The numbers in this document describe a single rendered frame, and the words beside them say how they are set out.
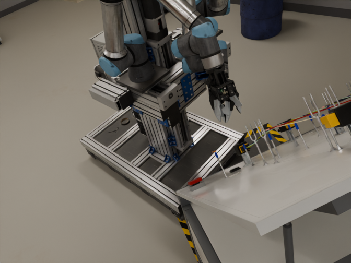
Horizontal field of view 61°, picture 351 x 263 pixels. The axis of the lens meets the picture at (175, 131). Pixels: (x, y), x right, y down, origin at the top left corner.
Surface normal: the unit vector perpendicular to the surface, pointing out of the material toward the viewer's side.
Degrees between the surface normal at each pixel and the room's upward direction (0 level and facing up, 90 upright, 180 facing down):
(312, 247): 0
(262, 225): 41
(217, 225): 0
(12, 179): 0
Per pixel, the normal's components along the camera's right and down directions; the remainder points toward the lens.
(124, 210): -0.18, -0.72
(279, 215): 0.11, -0.15
